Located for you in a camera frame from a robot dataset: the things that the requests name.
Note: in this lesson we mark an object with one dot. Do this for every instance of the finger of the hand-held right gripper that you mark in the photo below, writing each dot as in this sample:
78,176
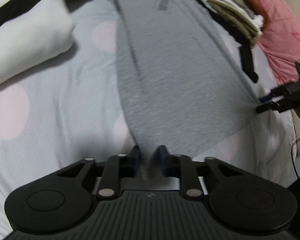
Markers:
270,107
280,91

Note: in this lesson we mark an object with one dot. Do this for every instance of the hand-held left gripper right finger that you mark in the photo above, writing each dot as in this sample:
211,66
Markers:
161,156

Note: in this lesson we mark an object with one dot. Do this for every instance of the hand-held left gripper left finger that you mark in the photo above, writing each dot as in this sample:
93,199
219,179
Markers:
136,156

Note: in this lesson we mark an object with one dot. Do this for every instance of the grey knit garment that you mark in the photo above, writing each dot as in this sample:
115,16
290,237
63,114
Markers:
177,80

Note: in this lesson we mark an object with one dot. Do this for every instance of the pink pillow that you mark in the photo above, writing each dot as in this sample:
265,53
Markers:
285,30

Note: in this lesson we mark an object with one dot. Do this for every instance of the polka dot bed sheet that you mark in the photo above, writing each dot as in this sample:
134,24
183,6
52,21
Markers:
65,110

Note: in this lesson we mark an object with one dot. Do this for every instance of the olive striped folded garment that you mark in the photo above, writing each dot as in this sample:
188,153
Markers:
230,18

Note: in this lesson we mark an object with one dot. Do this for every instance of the white cloth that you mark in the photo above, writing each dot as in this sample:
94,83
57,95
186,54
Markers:
27,42

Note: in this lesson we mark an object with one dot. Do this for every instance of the dark cloth strip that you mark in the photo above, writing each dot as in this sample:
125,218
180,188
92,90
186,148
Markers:
40,1

